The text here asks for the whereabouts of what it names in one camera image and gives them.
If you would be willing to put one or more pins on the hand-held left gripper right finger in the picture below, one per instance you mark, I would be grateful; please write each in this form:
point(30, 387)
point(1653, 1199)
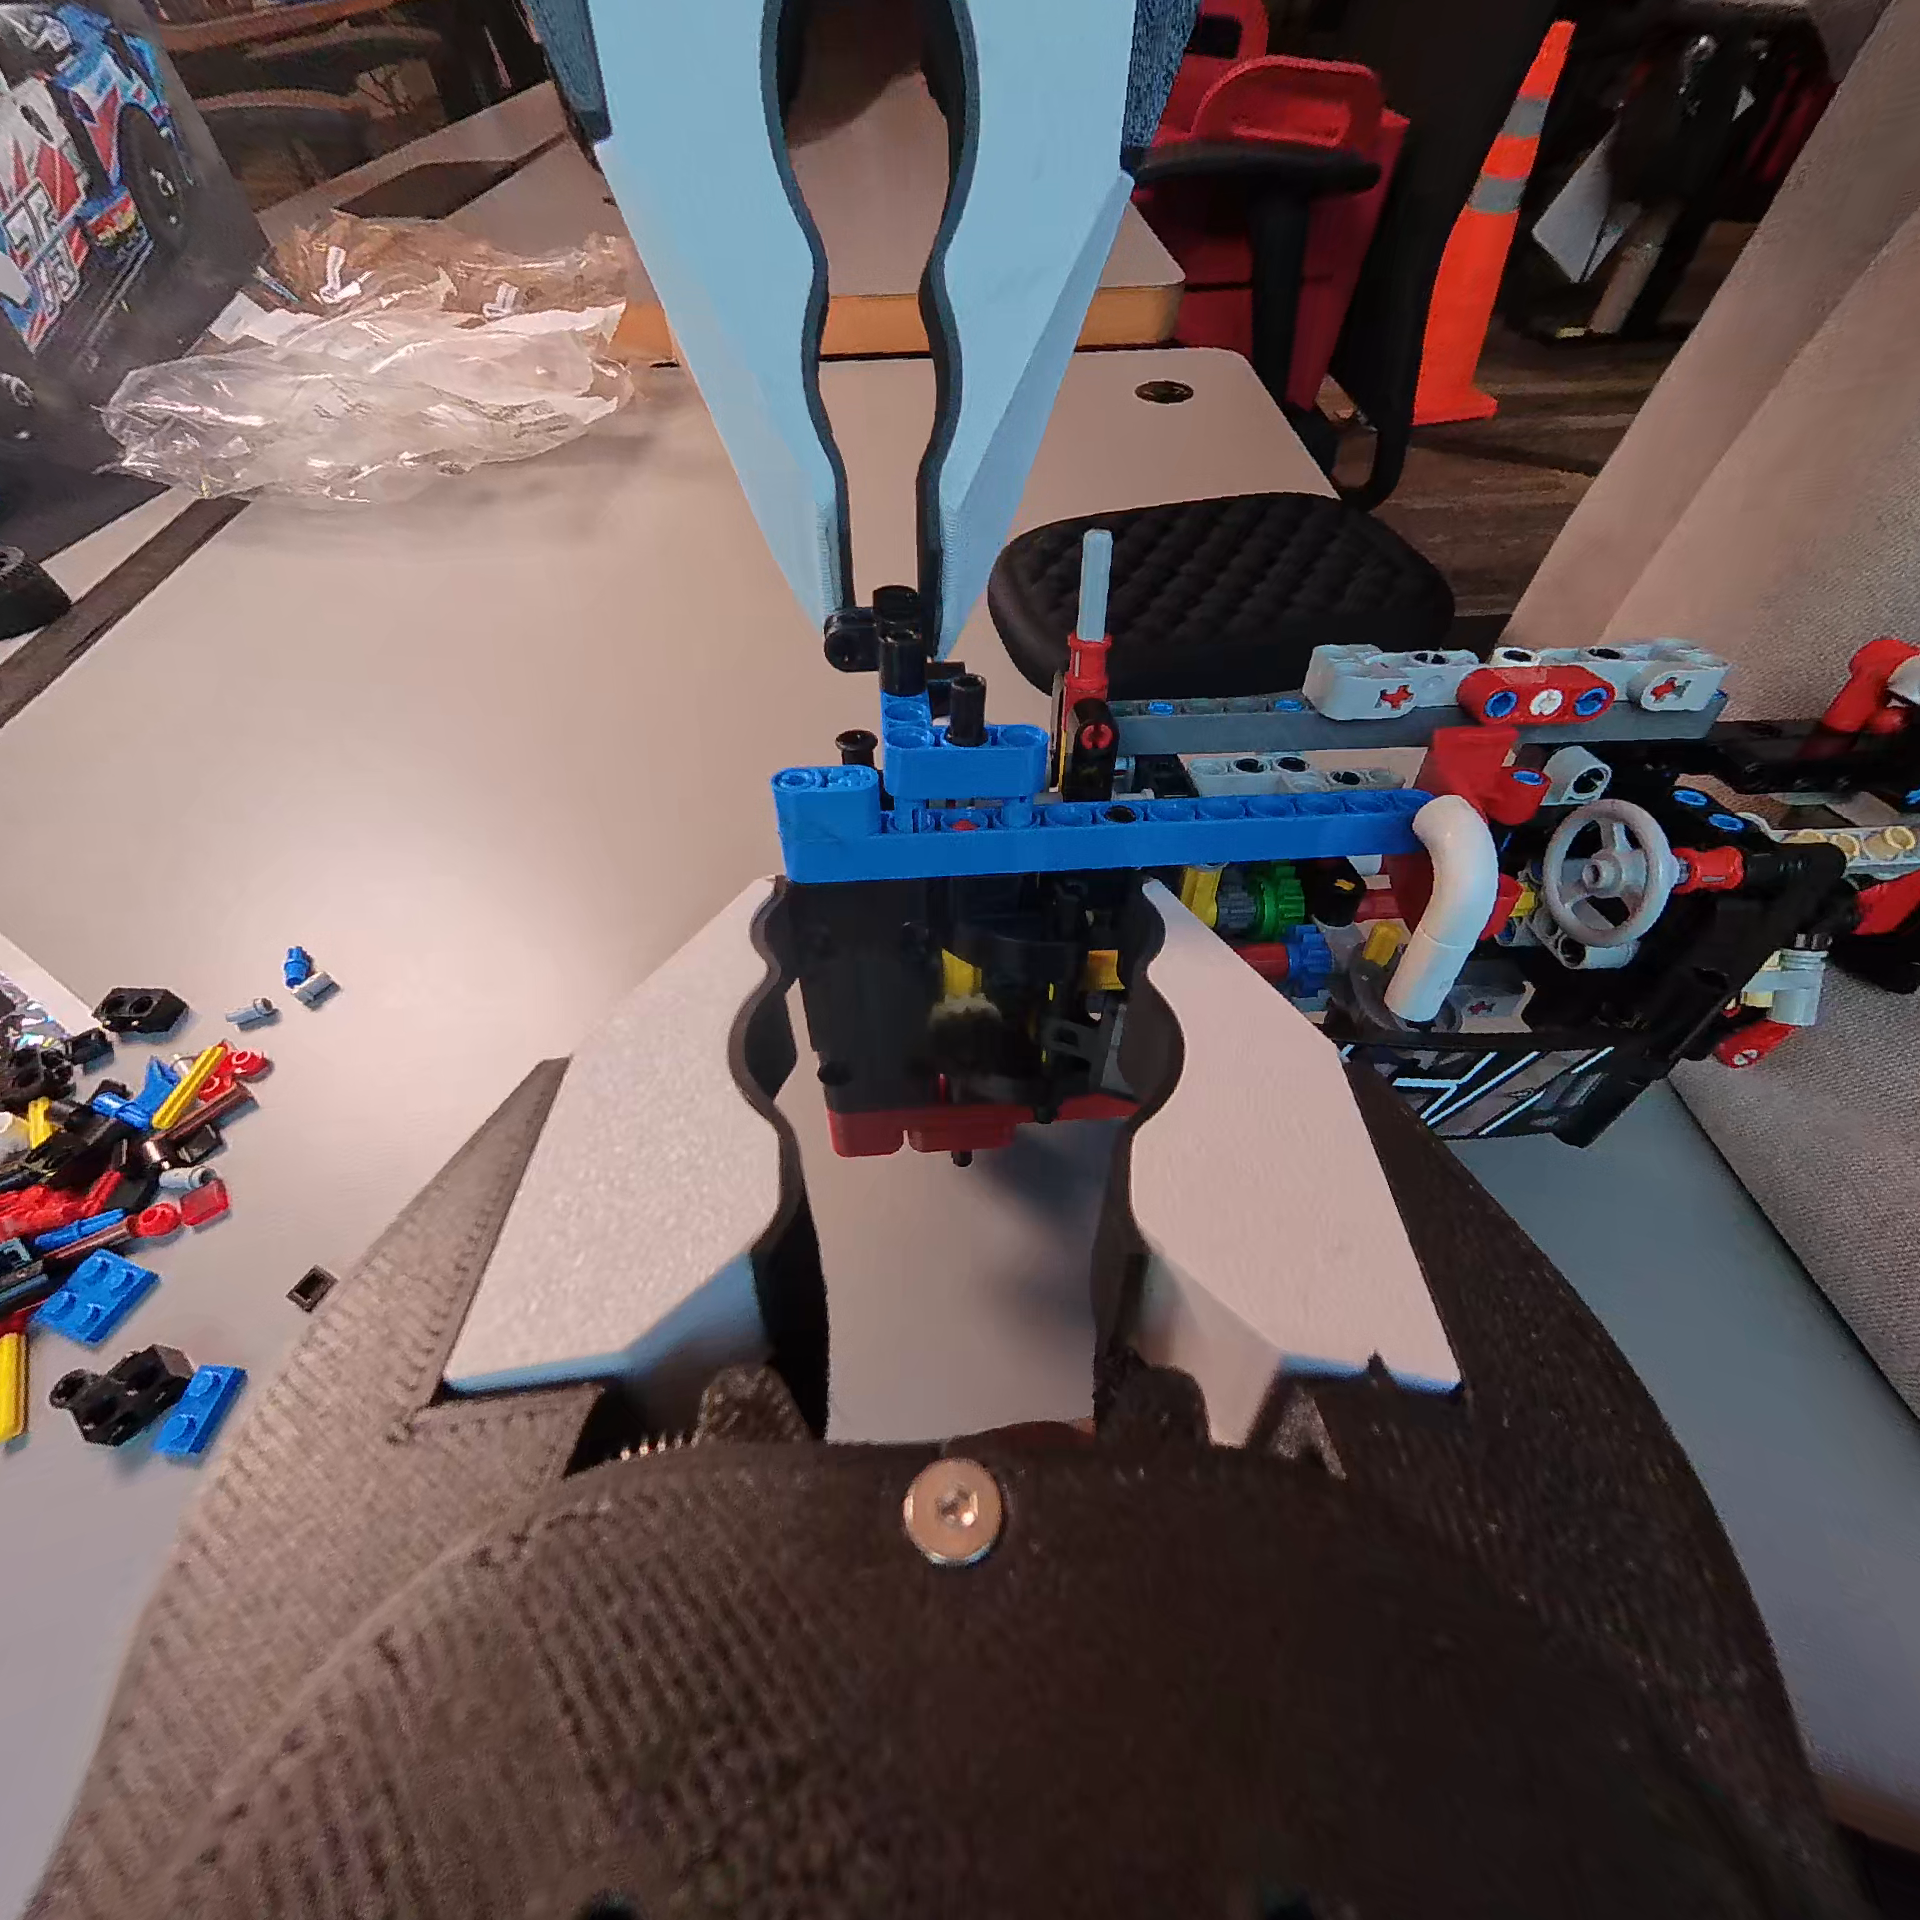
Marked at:
point(1291, 1199)

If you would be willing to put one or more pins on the pile of mixed lego pieces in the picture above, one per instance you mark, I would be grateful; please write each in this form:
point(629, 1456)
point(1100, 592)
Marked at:
point(105, 1199)

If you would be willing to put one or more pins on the black quilted chair seat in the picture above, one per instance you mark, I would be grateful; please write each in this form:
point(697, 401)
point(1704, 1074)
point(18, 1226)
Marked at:
point(1247, 586)

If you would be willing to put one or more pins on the red office chair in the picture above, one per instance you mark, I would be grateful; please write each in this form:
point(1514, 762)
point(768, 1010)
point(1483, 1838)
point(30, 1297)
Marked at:
point(1276, 105)

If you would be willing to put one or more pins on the black lego connector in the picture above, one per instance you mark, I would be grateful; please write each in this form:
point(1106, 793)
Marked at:
point(900, 647)

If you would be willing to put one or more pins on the lego car model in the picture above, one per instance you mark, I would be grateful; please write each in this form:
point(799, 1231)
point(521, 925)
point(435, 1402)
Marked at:
point(1050, 833)

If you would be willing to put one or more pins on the black rubber tyre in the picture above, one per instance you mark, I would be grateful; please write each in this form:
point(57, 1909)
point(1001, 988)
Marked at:
point(30, 592)

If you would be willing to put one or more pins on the clear plastic bag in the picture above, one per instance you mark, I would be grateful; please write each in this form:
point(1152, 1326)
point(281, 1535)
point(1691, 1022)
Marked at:
point(377, 389)

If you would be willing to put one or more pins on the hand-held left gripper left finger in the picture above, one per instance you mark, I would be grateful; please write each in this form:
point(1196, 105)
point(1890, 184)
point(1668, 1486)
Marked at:
point(629, 1199)

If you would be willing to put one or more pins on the lego set box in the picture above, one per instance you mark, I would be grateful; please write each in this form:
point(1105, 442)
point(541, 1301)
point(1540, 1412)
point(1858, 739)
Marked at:
point(91, 179)

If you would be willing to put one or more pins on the orange traffic cone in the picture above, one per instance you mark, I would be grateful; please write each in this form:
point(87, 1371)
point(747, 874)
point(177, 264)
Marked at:
point(1479, 270)

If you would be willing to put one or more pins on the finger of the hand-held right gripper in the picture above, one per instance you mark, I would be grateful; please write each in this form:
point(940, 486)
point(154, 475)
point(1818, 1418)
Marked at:
point(704, 225)
point(1036, 225)

